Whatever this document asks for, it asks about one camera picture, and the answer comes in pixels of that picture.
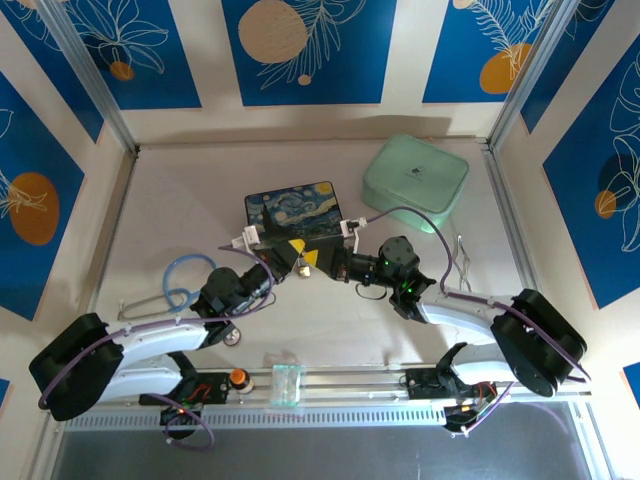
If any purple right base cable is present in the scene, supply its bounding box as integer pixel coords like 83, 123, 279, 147
449, 381, 516, 440

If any blue poster with orange oval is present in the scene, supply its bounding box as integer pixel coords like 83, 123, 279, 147
0, 71, 87, 322

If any blue poster with white leaves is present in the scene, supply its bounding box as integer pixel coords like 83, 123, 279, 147
541, 33, 640, 310

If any blue tube ring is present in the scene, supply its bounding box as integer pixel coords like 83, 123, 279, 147
163, 253, 218, 308

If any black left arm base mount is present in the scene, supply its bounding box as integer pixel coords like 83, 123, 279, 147
138, 369, 237, 427

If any blue poster with beige circle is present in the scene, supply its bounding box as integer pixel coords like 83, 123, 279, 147
221, 0, 399, 108

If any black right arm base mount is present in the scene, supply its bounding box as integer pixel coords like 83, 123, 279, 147
403, 366, 502, 437

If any clear plastic box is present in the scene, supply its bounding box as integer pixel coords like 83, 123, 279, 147
269, 364, 307, 406

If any blue poster with leaf drawing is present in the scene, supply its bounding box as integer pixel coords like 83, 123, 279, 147
53, 0, 203, 111

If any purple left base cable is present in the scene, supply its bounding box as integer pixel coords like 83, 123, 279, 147
163, 393, 217, 452

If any aluminium rail with slotted duct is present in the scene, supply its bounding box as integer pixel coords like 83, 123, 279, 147
63, 367, 594, 432

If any blue poster with orange circle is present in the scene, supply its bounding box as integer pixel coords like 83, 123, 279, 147
421, 0, 576, 105

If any thin black right gripper cable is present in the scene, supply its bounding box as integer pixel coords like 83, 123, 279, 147
353, 281, 387, 302

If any starry night print box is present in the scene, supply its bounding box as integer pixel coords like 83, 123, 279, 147
244, 180, 346, 254

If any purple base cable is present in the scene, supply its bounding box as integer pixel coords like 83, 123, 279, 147
163, 393, 217, 452
449, 381, 516, 440

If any mint green zip case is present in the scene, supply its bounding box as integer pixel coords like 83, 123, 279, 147
361, 133, 470, 235

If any large silver wire clip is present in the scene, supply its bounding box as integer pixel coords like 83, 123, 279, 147
117, 295, 169, 322

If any aluminium frame post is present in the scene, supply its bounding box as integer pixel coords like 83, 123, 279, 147
35, 0, 140, 154
488, 0, 586, 149

